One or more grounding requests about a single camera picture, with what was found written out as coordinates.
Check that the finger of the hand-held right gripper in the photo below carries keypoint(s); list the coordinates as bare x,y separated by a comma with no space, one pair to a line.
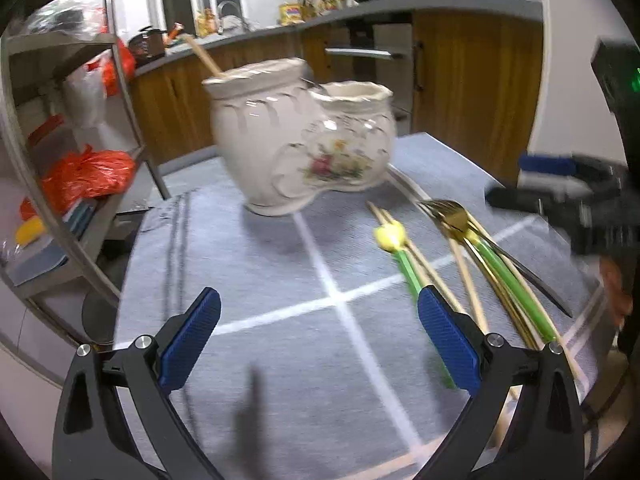
545,164
515,198

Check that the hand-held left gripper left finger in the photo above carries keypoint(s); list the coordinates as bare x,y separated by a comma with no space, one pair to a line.
192,335

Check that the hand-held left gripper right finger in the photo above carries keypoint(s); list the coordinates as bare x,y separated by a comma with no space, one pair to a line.
447,340

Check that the wooden chopstick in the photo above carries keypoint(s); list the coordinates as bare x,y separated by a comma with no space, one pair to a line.
467,285
207,60
386,216
422,263

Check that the white floral ceramic utensil holder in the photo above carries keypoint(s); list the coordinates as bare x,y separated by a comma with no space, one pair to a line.
260,160

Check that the person's right hand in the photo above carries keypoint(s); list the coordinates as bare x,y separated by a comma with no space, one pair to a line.
617,290

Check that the grey checked table mat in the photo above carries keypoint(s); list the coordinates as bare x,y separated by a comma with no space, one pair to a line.
280,270

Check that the built-in steel drawer appliance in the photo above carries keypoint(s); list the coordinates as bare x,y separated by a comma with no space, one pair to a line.
395,75

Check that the grey kitchen countertop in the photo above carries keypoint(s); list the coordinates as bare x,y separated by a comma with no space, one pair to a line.
450,5

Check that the crumpled orange plastic bag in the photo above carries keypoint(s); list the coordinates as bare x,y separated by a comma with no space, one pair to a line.
90,172

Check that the yellow plastic object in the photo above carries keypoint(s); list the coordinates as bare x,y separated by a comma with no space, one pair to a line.
30,230

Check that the orange lid container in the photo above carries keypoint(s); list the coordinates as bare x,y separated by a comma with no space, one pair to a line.
46,129

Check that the white plastic bag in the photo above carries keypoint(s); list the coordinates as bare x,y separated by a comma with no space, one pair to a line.
85,95

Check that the condiment rack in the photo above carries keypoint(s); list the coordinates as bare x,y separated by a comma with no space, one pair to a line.
325,2

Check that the hanging red plastic bag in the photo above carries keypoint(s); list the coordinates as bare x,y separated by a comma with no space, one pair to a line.
122,67

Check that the yellow cooking oil bottle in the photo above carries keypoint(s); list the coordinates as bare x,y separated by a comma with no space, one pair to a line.
290,14

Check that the dark red rice cooker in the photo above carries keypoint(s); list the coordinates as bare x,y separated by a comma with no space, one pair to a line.
147,45

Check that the orange bottle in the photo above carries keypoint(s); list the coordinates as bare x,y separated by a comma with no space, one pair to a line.
177,31

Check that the clear yellow bottle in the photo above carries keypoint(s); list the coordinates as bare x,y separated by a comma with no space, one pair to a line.
206,22

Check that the steel shelf rack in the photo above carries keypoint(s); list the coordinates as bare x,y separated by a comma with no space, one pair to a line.
60,42

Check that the steel sink faucet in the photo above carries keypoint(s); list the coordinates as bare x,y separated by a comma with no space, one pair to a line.
227,7

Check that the clear plastic bag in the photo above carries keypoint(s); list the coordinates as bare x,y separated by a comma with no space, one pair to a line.
65,15

